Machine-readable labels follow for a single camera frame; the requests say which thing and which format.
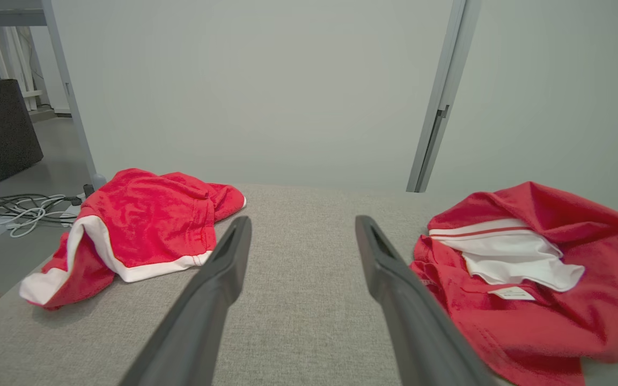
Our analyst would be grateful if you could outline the grey metal partition post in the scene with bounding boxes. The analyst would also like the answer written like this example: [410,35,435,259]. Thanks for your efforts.
[407,0,482,192]

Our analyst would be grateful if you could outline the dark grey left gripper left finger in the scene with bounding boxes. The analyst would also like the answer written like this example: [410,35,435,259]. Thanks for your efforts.
[119,216,252,386]

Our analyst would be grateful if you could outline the red shorts with white trim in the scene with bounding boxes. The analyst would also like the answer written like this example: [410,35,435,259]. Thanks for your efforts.
[18,168,247,310]

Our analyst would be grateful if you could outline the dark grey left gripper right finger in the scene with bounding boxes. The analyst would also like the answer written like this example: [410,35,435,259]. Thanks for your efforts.
[356,216,497,386]

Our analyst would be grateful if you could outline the white cable bundle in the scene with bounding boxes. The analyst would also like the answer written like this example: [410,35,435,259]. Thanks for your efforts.
[0,194,80,237]

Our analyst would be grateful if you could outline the grey stand leg with caster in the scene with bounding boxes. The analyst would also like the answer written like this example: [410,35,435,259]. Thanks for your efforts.
[41,0,107,191]

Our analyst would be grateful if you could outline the grey metal table frame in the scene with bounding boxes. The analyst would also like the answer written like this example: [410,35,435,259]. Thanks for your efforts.
[0,0,48,77]

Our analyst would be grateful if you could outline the red shirt with white collar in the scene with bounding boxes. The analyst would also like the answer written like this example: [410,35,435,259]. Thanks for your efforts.
[410,181,618,386]

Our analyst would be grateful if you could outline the white ribbed radiator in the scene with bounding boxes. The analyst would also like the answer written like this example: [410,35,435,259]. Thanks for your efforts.
[0,27,41,112]

